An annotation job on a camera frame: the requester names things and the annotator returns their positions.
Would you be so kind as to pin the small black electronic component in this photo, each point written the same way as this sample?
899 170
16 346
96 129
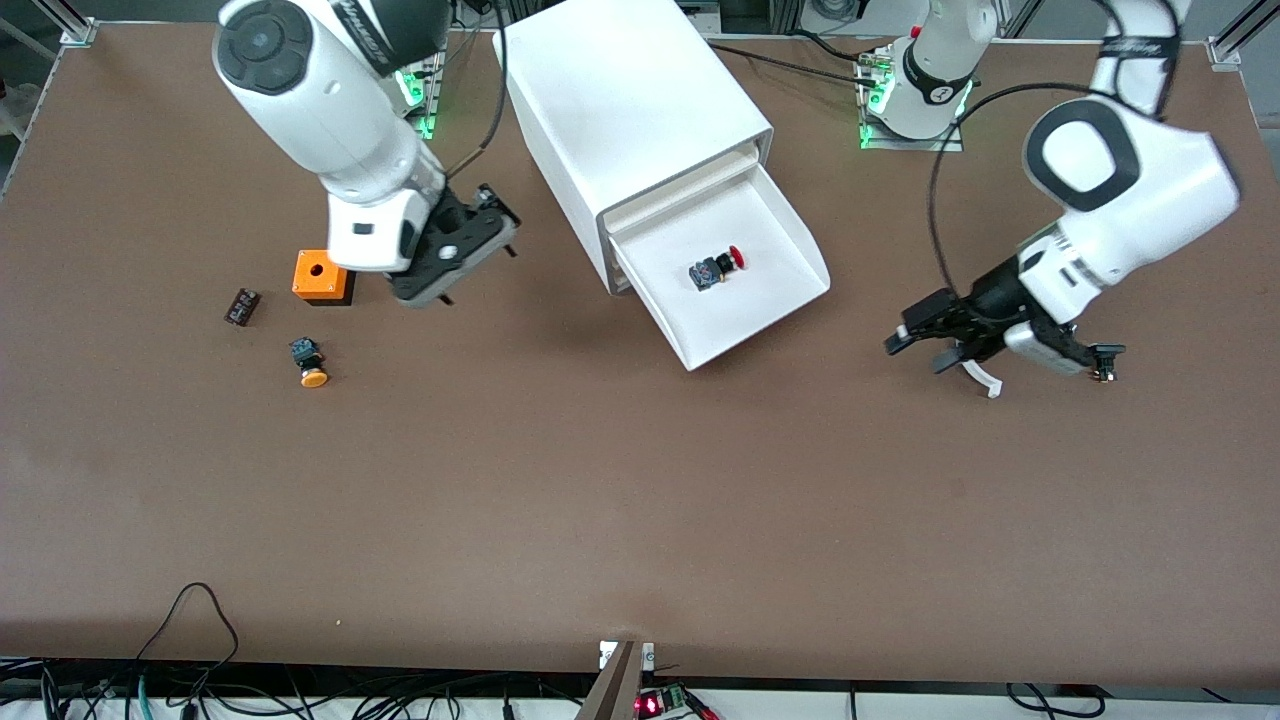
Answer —
242 306

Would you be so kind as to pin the orange button enclosure box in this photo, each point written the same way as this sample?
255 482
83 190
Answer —
312 280

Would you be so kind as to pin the aluminium profile post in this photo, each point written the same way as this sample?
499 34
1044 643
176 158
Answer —
1228 50
75 28

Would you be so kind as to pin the red push button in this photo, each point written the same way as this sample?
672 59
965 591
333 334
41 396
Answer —
705 275

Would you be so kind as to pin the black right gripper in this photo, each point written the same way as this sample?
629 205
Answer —
452 214

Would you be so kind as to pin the circuit board with red LED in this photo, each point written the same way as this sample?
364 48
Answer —
652 705

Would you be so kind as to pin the orange push button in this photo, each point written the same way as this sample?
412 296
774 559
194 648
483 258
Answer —
314 377

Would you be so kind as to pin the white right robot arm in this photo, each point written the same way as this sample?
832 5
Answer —
320 110

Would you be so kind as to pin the white curved plastic arc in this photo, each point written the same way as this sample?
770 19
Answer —
990 383

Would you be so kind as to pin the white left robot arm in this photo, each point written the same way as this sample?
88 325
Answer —
1130 170

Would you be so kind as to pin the white drawer cabinet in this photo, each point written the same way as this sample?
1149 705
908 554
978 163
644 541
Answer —
600 80

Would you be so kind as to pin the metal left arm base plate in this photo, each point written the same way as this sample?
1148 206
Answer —
910 145

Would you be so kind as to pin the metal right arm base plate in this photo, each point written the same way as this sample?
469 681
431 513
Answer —
435 90

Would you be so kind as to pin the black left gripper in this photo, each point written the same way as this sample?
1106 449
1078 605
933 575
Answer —
993 296

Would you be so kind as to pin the black switch contact block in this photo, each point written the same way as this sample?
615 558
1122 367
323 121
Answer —
1108 351

